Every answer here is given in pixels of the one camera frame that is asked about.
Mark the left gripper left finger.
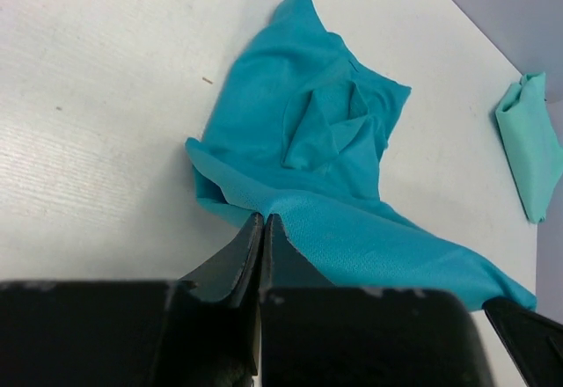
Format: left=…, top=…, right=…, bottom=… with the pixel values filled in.
left=180, top=213, right=264, bottom=308

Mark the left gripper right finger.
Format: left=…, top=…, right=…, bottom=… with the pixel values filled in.
left=261, top=214, right=334, bottom=290

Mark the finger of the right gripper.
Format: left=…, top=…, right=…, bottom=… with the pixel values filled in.
left=483, top=297, right=563, bottom=387

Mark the teal t-shirt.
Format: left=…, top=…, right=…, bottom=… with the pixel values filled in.
left=186, top=0, right=537, bottom=310

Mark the folded mint green t-shirt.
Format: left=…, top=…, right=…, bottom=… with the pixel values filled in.
left=494, top=72, right=562, bottom=224

